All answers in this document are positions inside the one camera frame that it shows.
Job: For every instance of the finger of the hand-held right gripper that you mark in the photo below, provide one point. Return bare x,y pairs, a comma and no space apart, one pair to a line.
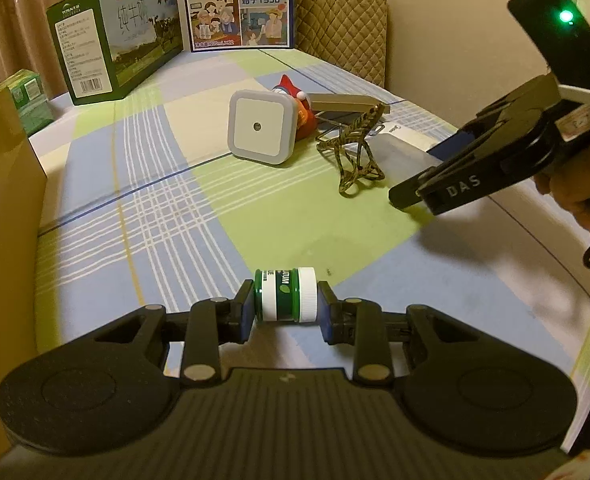
465,187
505,110

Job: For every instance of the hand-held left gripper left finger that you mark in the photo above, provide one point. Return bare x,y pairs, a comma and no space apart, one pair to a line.
247,310

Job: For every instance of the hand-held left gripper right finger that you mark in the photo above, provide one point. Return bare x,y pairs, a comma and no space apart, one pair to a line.
323,310

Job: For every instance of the green bottle with white cap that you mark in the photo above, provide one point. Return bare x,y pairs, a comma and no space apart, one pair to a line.
280,295

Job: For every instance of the white square night light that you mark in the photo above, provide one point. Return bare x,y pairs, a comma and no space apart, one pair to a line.
260,125

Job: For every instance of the cardboard box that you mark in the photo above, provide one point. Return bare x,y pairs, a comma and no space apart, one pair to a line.
0,210

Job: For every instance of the person's right hand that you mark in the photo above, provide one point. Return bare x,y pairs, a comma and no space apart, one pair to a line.
582,195

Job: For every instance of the grey flat rectangular plate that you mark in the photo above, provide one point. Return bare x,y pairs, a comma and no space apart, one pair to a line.
410,152

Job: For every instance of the plaid bed sheet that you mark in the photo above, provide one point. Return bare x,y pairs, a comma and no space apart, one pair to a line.
175,210

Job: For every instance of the wooden block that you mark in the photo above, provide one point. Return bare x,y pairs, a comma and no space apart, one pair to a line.
345,102

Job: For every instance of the red santa figurine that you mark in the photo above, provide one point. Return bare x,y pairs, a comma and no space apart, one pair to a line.
303,110

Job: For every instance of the beige quilted cushion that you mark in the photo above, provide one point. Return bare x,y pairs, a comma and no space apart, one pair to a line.
340,15

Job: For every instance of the blue illustrated milk box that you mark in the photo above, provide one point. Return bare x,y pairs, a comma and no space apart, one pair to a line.
235,10

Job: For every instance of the green milk carton box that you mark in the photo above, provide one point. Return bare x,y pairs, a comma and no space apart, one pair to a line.
125,35

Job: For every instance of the stack of green tissue packs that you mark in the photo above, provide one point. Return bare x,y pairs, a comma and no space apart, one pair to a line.
30,100

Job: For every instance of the brown patterned curtain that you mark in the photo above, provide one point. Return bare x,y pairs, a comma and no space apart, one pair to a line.
25,10

